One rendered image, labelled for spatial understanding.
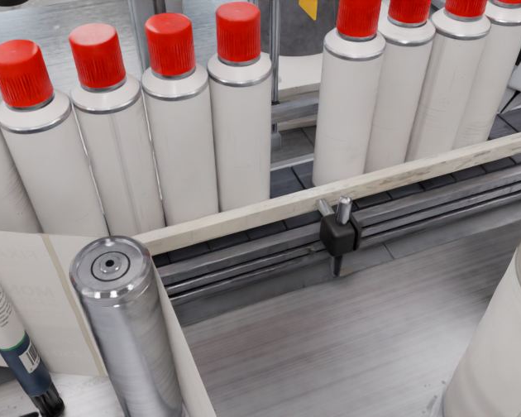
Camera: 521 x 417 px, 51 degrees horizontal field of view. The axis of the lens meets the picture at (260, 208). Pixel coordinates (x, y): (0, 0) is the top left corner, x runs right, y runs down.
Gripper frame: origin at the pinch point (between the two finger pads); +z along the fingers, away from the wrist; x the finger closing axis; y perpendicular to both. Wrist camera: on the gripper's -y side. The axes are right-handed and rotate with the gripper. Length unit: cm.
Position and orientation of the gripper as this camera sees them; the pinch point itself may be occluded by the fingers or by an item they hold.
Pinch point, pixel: (502, 98)
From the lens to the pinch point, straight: 65.0
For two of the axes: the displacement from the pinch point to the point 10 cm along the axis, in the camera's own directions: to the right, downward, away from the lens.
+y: 3.6, 6.6, -6.6
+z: -4.7, 7.4, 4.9
